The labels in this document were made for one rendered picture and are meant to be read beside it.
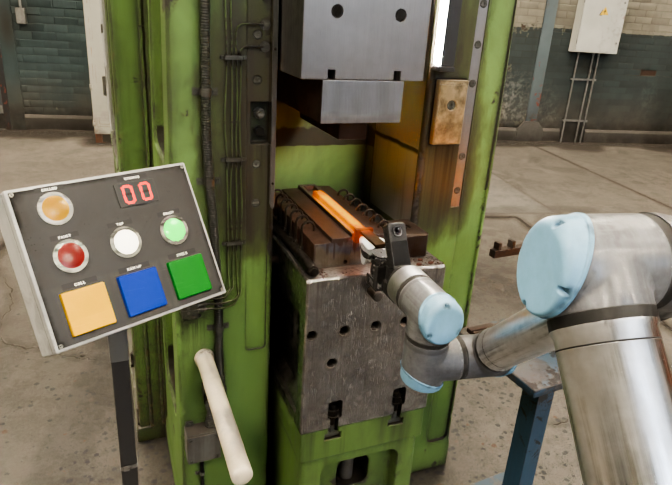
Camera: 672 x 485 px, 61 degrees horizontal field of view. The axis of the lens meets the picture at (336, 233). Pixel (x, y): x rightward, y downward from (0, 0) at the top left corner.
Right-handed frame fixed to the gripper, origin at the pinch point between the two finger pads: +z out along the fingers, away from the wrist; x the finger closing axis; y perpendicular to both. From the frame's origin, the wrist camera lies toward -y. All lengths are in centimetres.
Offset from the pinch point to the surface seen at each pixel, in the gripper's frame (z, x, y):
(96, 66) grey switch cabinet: 550, -56, 42
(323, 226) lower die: 11.5, -6.9, 1.6
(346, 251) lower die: 2.8, -3.8, 4.9
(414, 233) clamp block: 3.9, 15.5, 2.2
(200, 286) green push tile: -14.0, -42.2, 0.7
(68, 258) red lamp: -17, -65, -9
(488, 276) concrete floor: 145, 162, 106
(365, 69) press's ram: 4.7, -2.5, -38.6
